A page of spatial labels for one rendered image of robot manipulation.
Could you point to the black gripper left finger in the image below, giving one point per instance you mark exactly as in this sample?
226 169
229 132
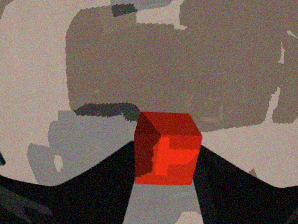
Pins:
97 196

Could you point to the red cube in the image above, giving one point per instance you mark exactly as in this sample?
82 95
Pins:
167 146

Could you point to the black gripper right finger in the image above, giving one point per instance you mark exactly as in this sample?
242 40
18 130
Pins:
228 195

